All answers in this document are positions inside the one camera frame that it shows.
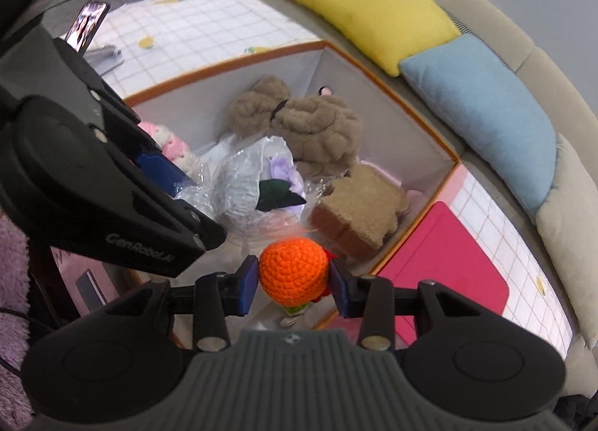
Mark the yellow pillow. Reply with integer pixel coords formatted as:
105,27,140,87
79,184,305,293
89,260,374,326
275,0,461,77

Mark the orange crochet ball toy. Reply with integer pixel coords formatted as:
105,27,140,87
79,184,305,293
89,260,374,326
258,237,337,320

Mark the pink and cream knit toy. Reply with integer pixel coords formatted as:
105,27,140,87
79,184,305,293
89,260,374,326
138,120,199,176

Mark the beige sofa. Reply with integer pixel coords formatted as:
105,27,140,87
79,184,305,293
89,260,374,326
194,0,598,394

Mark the purple fuzzy rug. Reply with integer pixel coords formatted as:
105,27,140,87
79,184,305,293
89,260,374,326
0,215,37,415

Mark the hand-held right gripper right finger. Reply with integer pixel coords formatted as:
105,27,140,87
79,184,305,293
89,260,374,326
328,260,461,351

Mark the beige pillow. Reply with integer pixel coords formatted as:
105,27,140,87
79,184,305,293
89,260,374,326
535,132,598,350

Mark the pink printed paper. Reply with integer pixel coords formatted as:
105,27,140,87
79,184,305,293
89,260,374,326
49,246,143,317

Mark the grey metallic object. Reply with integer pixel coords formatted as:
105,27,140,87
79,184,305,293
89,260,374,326
84,45,123,73

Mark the plastic-wrapped fabric flower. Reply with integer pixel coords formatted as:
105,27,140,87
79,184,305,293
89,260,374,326
175,134,309,238

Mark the smartphone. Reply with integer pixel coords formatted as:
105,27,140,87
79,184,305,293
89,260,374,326
65,0,111,56

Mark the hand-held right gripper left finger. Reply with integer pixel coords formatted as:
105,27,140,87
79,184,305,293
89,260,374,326
133,255,259,351

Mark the red box lid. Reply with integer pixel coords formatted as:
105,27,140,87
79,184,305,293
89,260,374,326
374,201,510,352

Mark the orange-edged white storage box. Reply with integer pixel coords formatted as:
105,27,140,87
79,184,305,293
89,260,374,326
124,39,461,324

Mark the light blue pillow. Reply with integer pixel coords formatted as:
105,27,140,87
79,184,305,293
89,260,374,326
399,34,559,223

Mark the beige toast plush toy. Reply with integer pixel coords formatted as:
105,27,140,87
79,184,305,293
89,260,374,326
311,165,408,254

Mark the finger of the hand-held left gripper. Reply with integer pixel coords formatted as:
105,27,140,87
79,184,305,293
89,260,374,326
125,173,228,253
53,38,198,199

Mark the brown plush toy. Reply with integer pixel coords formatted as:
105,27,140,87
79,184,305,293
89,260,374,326
225,76,363,177

